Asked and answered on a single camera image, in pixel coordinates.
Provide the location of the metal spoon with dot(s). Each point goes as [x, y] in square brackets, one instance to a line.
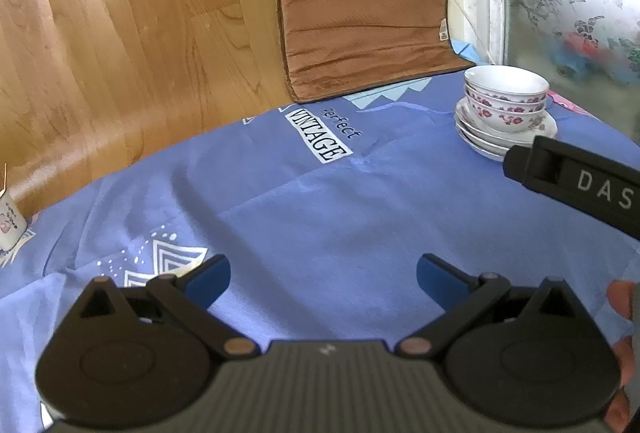
[4, 178]

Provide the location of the white floral plate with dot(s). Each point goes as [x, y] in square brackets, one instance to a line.
[479, 139]
[492, 154]
[549, 127]

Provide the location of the brown seat cushion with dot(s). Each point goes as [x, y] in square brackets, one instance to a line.
[360, 13]

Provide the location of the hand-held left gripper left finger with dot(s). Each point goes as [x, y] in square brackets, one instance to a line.
[210, 275]

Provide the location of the white enamel mug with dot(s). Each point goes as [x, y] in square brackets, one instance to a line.
[10, 223]

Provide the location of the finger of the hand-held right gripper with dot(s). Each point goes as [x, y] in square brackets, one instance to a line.
[517, 165]

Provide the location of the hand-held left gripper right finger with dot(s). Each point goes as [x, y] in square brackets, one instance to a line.
[440, 278]

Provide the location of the blue patterned tablecloth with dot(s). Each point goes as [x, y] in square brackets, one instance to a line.
[350, 213]

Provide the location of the white floral bowl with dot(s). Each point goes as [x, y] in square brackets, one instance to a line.
[505, 121]
[505, 80]
[500, 105]

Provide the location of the person's right hand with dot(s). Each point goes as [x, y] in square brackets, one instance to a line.
[622, 300]

